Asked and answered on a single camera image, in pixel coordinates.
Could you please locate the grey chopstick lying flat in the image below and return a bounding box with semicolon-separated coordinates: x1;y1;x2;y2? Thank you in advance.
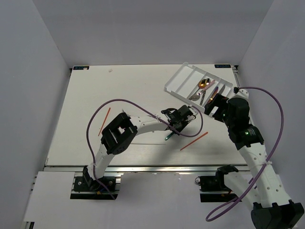
131;143;166;146

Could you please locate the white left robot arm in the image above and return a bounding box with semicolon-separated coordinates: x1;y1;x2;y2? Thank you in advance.
83;105;198;191

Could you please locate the silver spoon ornate handle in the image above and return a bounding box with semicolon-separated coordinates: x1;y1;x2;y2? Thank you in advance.
189;80;215;101

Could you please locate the silver spoon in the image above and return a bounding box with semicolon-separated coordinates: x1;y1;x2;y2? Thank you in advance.
200;90;206;106

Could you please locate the white divided utensil tray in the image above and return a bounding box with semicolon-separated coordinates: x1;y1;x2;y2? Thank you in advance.
164;62;236;112

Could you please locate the orange chopstick on right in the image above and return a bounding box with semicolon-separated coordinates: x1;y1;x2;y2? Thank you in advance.
180;132;209;151

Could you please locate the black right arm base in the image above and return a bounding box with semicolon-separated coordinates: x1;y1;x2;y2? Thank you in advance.
194;165;239;203

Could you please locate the blue table label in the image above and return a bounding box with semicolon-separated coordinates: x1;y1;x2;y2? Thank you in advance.
214;64;231;68
73;66;90;71

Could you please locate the orange chopstick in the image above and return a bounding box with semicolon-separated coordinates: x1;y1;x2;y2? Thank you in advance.
98;107;111;136
180;132;209;151

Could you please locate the gold spoon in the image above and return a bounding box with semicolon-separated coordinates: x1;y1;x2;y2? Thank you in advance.
196;78;210;93

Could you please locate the left blue table label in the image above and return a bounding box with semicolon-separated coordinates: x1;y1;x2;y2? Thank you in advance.
73;66;90;71

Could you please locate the iridescent rainbow knife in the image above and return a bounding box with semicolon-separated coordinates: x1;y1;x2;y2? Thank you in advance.
207;86;219;104

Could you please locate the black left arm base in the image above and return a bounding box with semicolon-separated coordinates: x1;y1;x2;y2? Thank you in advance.
70;176;119;200

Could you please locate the orange chopstick on left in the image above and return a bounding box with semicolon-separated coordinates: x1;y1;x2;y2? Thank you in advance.
98;107;111;136

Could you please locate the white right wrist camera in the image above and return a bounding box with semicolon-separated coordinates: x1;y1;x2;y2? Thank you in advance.
232;87;249;100

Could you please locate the fork with green patterned handle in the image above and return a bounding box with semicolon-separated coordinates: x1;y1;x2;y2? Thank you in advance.
164;131;175;141

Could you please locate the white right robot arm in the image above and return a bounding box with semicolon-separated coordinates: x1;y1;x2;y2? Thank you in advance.
205;94;305;229

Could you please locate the right blue table label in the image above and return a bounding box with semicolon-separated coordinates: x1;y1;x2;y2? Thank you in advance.
214;64;231;68

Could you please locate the aluminium table front rail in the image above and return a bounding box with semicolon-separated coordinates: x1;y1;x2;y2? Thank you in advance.
45;163;253;174

